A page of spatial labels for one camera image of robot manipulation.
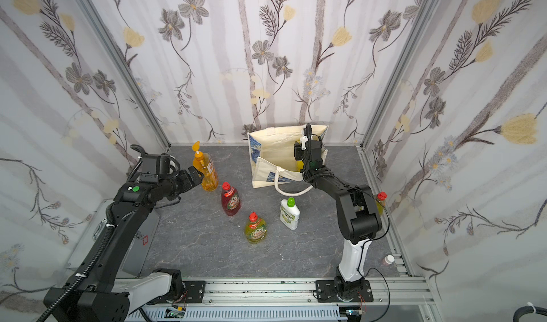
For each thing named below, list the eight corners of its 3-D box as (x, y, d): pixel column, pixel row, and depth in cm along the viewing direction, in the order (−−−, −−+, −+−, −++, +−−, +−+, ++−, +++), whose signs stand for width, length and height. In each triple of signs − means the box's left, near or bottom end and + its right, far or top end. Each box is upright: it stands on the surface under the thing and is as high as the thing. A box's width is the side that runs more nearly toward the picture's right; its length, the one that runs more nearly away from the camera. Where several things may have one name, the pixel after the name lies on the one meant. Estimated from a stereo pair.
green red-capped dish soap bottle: (248, 242, 87) (243, 225, 74) (255, 230, 91) (251, 211, 77) (258, 248, 86) (255, 231, 72) (265, 235, 90) (263, 216, 76)
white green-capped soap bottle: (279, 220, 94) (279, 199, 79) (284, 215, 96) (286, 192, 81) (293, 232, 91) (296, 212, 76) (298, 226, 92) (302, 204, 78)
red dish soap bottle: (227, 216, 95) (218, 195, 81) (229, 203, 99) (221, 182, 85) (239, 216, 95) (232, 195, 81) (240, 203, 99) (234, 182, 85)
